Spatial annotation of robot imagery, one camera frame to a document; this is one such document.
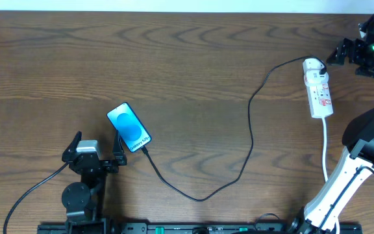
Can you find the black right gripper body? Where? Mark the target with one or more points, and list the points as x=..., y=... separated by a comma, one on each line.
x=359, y=51

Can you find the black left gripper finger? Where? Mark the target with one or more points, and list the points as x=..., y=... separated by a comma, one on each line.
x=70, y=152
x=118, y=151

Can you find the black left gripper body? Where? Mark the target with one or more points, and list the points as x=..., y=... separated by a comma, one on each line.
x=93, y=163

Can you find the blue Galaxy smartphone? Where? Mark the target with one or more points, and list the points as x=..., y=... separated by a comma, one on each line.
x=131, y=129

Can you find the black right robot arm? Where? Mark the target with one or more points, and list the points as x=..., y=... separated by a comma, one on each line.
x=356, y=163

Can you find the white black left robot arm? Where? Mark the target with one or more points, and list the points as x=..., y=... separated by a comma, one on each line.
x=83, y=200

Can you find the white USB charger adapter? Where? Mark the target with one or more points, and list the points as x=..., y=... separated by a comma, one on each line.
x=312, y=77

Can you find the white power strip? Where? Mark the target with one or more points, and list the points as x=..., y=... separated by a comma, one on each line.
x=318, y=96

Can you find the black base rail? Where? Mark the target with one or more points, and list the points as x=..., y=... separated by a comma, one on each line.
x=143, y=228

